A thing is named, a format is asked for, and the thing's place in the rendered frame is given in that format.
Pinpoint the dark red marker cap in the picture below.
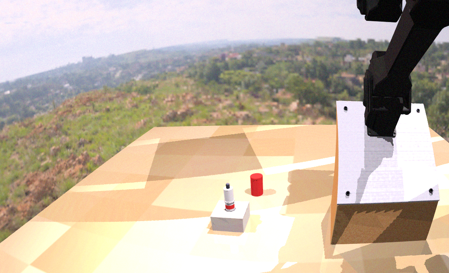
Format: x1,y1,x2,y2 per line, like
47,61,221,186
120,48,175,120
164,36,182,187
250,173,263,196

